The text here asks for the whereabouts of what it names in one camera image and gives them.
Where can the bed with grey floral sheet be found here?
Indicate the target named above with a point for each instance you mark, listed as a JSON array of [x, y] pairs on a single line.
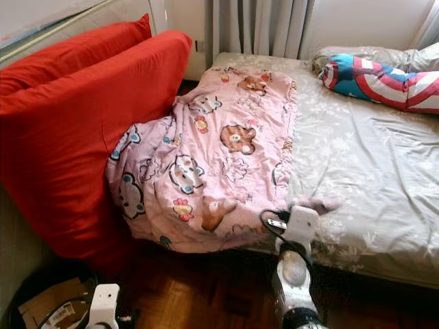
[[377, 157]]

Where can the thick red fabric cushion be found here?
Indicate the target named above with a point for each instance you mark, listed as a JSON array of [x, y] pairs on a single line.
[[68, 151]]

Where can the black round trash bin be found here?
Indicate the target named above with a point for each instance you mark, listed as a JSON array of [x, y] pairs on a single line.
[[27, 273]]

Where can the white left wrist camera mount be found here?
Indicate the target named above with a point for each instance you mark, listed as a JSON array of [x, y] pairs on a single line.
[[104, 305]]

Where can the brown cardboard box with label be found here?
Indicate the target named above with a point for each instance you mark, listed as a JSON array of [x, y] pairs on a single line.
[[41, 305]]

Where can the pink cartoon print blanket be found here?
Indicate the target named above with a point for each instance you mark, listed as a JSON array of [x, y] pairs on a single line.
[[212, 157]]

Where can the grey pleated curtain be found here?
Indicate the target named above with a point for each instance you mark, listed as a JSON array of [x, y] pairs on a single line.
[[260, 26], [429, 27]]

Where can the thin red fabric cushion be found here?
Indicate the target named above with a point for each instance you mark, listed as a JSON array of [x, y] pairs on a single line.
[[68, 58]]

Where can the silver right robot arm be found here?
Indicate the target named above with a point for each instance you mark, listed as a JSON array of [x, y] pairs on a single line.
[[298, 281]]

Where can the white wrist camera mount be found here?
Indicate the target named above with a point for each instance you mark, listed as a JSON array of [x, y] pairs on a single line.
[[104, 305], [302, 225]]

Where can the blue red white striped bolster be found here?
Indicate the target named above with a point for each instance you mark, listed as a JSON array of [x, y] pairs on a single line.
[[377, 81]]

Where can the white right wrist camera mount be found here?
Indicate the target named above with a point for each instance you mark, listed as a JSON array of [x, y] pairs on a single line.
[[302, 225]]

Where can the grey floral pillow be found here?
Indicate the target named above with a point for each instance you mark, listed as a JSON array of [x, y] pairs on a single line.
[[384, 53]]

